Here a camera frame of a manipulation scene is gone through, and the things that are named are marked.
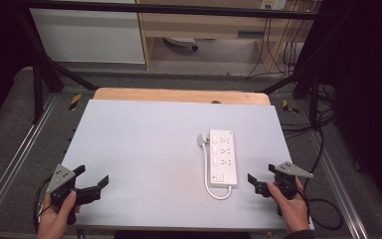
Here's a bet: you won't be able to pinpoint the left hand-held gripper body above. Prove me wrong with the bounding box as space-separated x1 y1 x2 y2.
45 163 81 226

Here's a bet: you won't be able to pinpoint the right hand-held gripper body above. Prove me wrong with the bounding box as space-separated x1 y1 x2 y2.
269 161 314 201

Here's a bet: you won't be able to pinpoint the person's right hand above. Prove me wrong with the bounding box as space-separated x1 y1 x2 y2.
268 177 311 235

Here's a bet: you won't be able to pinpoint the person's left hand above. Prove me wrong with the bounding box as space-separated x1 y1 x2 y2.
37 191 81 239

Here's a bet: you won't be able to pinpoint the white power strip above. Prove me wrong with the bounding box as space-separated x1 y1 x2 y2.
208 128 239 189

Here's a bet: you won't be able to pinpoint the person's dark sleeve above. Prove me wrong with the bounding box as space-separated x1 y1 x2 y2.
284 228 316 239

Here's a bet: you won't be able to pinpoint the yellow black tape strip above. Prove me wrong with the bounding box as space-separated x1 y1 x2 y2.
68 93 83 112
282 99 300 115

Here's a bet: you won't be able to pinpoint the white plug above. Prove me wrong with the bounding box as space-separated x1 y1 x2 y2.
196 132 210 148

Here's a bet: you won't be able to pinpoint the person's dark clothing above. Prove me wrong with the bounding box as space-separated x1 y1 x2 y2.
112 230 253 239

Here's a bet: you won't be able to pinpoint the black curtain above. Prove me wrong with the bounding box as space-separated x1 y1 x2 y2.
0 0 36 135
306 0 382 220

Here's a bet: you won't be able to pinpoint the light wooden table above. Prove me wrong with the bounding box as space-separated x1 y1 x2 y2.
93 87 273 107

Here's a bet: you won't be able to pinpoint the white cabinet panel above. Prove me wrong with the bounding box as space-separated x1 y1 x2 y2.
29 7 146 65

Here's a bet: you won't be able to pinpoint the light wooden desk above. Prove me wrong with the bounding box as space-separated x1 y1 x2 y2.
135 0 314 74

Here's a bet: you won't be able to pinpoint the white device with black wheel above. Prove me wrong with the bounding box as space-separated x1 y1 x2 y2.
163 36 199 52

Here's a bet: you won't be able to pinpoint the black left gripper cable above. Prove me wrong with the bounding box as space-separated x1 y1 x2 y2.
32 176 54 232

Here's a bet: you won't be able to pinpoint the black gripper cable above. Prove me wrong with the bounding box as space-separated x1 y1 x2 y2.
297 128 345 232
32 176 54 232

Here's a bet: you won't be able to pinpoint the aluminium rail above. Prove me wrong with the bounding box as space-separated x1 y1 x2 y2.
0 95 60 230
306 130 370 239

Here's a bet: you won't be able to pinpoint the black floor cables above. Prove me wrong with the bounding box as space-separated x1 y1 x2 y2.
279 84 338 141

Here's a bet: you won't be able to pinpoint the white power cord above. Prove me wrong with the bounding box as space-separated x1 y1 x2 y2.
202 142 233 201

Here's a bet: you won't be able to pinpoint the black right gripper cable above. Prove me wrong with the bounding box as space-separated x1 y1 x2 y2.
297 128 345 232

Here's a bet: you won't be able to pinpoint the black hanging cables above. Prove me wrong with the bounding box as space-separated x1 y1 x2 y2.
246 16 301 80

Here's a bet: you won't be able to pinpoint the yellow cable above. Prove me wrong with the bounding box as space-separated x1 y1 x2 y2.
268 9 297 74

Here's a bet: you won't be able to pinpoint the white wall socket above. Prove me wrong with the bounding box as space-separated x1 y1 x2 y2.
259 0 288 11

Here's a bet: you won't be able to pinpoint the black metal frame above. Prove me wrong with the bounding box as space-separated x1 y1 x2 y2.
11 0 326 125

